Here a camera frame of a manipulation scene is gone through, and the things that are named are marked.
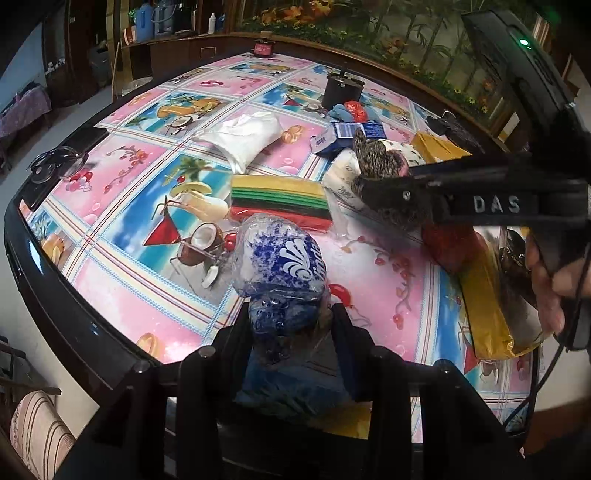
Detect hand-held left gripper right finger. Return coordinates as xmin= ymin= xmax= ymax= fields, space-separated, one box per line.
xmin=332 ymin=302 xmax=532 ymax=480

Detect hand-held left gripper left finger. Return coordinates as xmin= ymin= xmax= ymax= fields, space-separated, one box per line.
xmin=55 ymin=299 xmax=253 ymax=480

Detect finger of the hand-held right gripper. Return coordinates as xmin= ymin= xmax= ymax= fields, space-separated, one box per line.
xmin=409 ymin=156 xmax=588 ymax=184
xmin=360 ymin=178 xmax=588 ymax=228

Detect brown patterned knit cloth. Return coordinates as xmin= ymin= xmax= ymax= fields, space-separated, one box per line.
xmin=352 ymin=128 xmax=432 ymax=234

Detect yellow plastic bin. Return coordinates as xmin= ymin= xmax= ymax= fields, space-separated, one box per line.
xmin=457 ymin=249 xmax=542 ymax=361

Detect blue white printed plastic bag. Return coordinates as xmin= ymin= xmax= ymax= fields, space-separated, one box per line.
xmin=233 ymin=212 xmax=361 ymax=416

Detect multicoloured cloth pack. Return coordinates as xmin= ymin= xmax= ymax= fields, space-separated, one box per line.
xmin=230 ymin=174 xmax=334 ymax=234

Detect person's right hand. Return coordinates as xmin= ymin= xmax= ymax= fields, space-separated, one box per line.
xmin=526 ymin=237 xmax=591 ymax=336

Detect yellow taped parcel box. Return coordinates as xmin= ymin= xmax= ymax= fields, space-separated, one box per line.
xmin=410 ymin=130 xmax=472 ymax=163

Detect red cloth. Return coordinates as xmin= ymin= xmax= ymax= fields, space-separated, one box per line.
xmin=422 ymin=222 xmax=490 ymax=274

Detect dark foil packet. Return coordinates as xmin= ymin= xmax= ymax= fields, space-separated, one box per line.
xmin=499 ymin=228 xmax=536 ymax=296

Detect black small device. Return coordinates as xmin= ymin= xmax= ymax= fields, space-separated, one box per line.
xmin=426 ymin=111 xmax=468 ymax=137

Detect white spotted cloth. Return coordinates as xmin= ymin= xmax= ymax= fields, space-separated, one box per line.
xmin=381 ymin=140 xmax=426 ymax=169

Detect blue tissue packet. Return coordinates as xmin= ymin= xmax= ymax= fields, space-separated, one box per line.
xmin=313 ymin=121 xmax=385 ymax=155

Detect black cylindrical container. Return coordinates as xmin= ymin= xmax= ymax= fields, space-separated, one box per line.
xmin=322 ymin=62 xmax=365 ymax=112

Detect artificial flower display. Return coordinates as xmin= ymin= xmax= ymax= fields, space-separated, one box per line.
xmin=240 ymin=0 xmax=509 ymax=116

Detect pink striped cushion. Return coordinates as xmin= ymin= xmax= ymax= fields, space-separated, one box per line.
xmin=9 ymin=390 xmax=77 ymax=480

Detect dark wooden chair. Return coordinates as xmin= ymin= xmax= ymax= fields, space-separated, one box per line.
xmin=0 ymin=337 xmax=61 ymax=416

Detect white cloth bag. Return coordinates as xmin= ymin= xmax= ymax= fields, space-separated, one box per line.
xmin=191 ymin=111 xmax=283 ymax=175

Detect red jar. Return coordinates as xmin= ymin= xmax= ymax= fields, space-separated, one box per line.
xmin=253 ymin=31 xmax=276 ymax=58

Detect dark framed eyeglasses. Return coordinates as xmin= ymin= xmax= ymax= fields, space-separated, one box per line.
xmin=29 ymin=146 xmax=89 ymax=184

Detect white bucket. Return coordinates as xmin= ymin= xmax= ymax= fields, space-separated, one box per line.
xmin=121 ymin=76 xmax=153 ymax=95

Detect wooden counter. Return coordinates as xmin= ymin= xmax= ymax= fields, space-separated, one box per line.
xmin=113 ymin=32 xmax=509 ymax=139

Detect purple cloth covered table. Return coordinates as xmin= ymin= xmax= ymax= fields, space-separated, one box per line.
xmin=0 ymin=85 xmax=52 ymax=134

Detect black thermos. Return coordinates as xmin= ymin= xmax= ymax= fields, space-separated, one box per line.
xmin=174 ymin=0 xmax=195 ymax=33

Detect blue plastic jug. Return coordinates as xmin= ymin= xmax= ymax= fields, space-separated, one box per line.
xmin=135 ymin=2 xmax=155 ymax=43

